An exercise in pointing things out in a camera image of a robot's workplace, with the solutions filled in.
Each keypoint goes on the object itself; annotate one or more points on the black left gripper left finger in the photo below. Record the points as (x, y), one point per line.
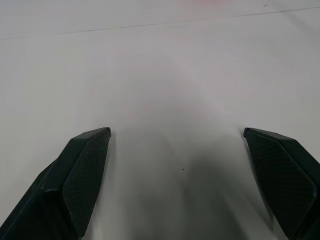
(67, 185)

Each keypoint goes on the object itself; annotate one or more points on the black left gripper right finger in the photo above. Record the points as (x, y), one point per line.
(285, 180)

